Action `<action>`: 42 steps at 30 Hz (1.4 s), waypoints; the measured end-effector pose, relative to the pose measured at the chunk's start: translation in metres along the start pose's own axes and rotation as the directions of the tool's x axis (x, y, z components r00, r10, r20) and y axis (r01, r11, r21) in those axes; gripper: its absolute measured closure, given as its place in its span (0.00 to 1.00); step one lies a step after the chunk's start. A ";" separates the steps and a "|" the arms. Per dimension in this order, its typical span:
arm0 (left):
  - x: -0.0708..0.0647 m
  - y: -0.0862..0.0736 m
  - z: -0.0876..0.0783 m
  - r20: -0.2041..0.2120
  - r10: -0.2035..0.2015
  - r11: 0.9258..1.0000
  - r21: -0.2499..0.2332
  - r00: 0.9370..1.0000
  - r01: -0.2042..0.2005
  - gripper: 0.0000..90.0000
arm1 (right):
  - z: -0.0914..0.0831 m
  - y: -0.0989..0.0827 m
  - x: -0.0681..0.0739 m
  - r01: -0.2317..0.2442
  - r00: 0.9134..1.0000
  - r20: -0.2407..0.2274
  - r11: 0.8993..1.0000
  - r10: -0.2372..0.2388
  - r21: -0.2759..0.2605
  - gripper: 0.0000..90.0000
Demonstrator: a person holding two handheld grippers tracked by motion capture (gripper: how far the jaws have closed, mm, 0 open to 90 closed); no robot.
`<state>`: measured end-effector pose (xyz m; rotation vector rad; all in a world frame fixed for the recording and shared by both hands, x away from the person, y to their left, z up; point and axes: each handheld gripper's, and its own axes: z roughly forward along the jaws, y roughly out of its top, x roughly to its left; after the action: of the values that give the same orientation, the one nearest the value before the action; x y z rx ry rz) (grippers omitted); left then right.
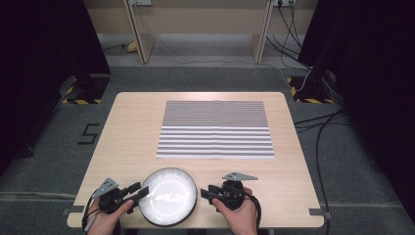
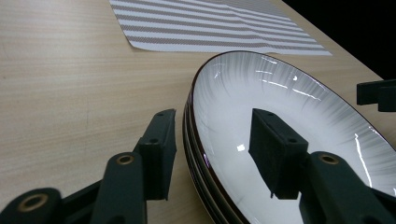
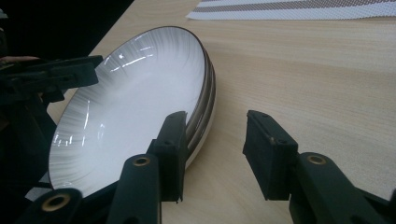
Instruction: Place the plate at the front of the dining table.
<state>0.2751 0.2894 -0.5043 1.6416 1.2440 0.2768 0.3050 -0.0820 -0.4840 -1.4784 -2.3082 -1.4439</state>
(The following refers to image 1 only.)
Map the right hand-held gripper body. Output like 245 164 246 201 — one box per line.
214 171 258 211

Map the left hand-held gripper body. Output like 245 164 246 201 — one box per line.
92 177 140 215

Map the person's left hand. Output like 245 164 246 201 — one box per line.
87 199 135 235

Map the person's right hand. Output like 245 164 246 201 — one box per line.
211 186 258 235

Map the grey tape strip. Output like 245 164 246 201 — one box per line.
308 208 333 220
62 205 85 216

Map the grey striped placemat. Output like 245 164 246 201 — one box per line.
156 100 276 161

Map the stand base with hazard tape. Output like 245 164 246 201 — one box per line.
286 74 336 105
60 73 111 106

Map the black curtain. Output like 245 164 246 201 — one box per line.
0 0 112 174
298 0 415 226

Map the beige wooden desk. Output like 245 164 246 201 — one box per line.
82 0 319 65

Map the right hand-held gripper cable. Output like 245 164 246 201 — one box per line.
244 190 262 230

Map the hand-held gripper cable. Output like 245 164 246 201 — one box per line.
244 190 262 230
81 187 106 233

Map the left hand-held gripper cable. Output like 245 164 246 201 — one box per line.
81 187 106 233

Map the black floor cable bundle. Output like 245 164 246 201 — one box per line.
293 109 352 235

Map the white floor cable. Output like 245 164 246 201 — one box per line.
156 32 313 93

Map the black cable bundle at socket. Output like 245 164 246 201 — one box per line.
265 3 311 71

